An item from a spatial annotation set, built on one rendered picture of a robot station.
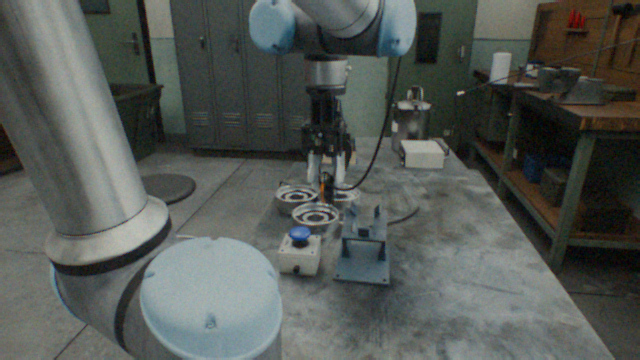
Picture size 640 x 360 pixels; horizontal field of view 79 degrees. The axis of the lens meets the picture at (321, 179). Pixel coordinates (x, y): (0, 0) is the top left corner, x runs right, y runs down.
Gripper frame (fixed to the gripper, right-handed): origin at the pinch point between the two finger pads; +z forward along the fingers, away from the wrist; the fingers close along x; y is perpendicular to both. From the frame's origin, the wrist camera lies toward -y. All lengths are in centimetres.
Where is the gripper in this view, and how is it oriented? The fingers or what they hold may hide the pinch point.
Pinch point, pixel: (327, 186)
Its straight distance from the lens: 77.3
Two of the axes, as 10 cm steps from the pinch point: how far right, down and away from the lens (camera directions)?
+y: -1.7, 3.6, -9.2
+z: 0.0, 9.3, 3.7
